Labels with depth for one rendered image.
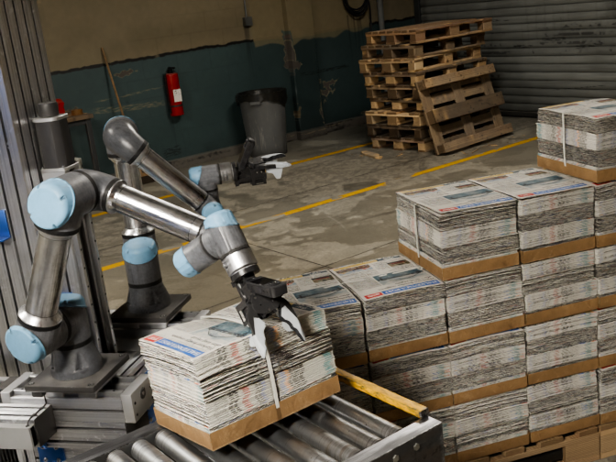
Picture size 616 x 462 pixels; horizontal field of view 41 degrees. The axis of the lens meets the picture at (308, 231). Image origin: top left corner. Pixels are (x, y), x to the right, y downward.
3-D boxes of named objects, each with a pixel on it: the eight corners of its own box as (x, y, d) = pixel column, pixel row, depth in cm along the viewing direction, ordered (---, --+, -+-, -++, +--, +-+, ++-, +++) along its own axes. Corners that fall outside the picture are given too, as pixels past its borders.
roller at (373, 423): (293, 386, 232) (291, 369, 231) (412, 445, 196) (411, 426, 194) (279, 392, 229) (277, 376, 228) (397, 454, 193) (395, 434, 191)
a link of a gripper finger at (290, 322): (302, 337, 197) (273, 313, 197) (313, 330, 192) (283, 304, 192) (295, 347, 195) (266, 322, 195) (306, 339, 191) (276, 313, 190)
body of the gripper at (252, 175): (265, 176, 304) (232, 181, 302) (262, 154, 300) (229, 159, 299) (269, 183, 297) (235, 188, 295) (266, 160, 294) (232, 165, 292)
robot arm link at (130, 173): (126, 275, 291) (99, 121, 276) (127, 263, 305) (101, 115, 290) (161, 269, 293) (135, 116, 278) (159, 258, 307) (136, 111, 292)
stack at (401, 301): (277, 485, 319) (249, 282, 296) (545, 414, 347) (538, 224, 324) (305, 544, 283) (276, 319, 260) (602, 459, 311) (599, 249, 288)
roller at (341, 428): (277, 385, 228) (265, 378, 225) (394, 445, 192) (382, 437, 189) (268, 401, 227) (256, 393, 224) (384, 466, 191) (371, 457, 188)
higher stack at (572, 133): (544, 414, 347) (533, 107, 312) (606, 398, 354) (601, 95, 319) (599, 459, 311) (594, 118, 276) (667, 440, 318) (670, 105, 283)
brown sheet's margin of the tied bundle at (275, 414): (229, 391, 221) (225, 377, 221) (291, 414, 198) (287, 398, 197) (210, 400, 218) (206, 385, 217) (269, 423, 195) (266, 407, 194)
